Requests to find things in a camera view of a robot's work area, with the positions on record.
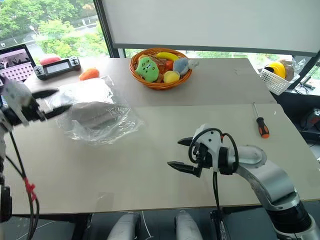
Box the white perforated plastic basket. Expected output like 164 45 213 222
258 65 301 96

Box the blue grey plush toy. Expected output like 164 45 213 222
172 57 200 76

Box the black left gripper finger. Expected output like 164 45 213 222
31 89 61 100
43 103 74 120

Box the green plush toy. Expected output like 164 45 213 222
135 56 160 83

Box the dark window frame post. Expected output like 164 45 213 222
92 0 126 60

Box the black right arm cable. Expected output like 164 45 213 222
187 127 240 210

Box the orange woven basket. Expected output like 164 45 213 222
128 47 194 91

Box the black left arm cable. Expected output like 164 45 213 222
8 130 41 240

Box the clear plastic bag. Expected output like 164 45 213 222
53 74 147 146

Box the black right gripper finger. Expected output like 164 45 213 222
177 136 195 147
167 160 203 178

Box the black tablet computer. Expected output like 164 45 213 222
0 43 37 84

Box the yellow round plush toy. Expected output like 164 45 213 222
163 70 181 84

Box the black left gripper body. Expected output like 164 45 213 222
21 98 48 123

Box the yellow helmet toy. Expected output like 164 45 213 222
264 61 287 79

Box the thin white cable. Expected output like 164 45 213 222
141 210 154 240

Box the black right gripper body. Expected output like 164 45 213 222
191 141 214 169

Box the brown round toy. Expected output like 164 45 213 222
278 59 298 82

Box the white roller blind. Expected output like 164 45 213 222
101 0 320 58

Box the yellow banana toy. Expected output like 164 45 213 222
155 51 181 62

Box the orange carrot plush toy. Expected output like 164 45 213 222
78 67 100 82

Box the black device with orange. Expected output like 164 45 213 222
299 106 320 144

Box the black orange screwdriver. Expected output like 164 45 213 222
252 101 271 139

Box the grey rounded shape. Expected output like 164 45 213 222
174 210 204 240
109 211 141 240

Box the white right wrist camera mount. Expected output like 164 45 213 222
191 123 225 174

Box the black controller with screen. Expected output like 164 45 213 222
33 56 82 82

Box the orange red plush toy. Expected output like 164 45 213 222
159 59 175 73

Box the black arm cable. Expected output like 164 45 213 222
8 130 41 240
187 127 240 210

